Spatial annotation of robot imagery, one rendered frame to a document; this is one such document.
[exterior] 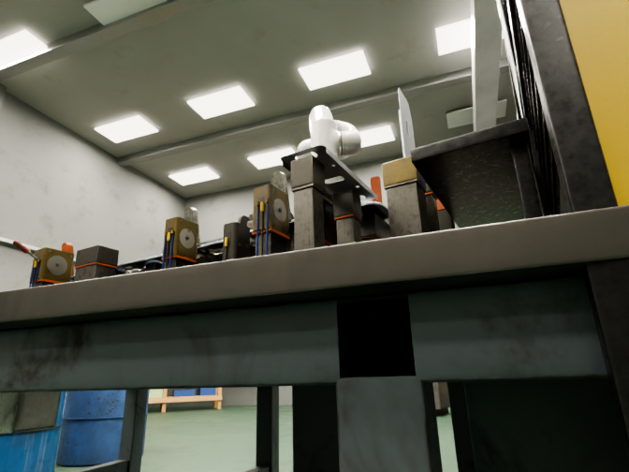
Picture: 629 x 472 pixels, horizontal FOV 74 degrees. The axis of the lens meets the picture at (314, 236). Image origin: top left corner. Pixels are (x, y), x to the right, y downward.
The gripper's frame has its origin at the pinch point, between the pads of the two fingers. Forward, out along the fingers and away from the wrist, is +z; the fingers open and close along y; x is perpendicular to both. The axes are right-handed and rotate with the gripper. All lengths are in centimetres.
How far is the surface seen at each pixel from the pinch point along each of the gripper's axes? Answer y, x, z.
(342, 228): 22.2, 14.7, 13.2
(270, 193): 24.6, -2.9, 1.0
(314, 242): 39.9, 17.5, 21.5
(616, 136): 53, 61, 21
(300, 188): 40.5, 15.2, 10.7
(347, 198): 22.6, 16.7, 6.3
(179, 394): -594, -683, 72
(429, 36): -486, -41, -492
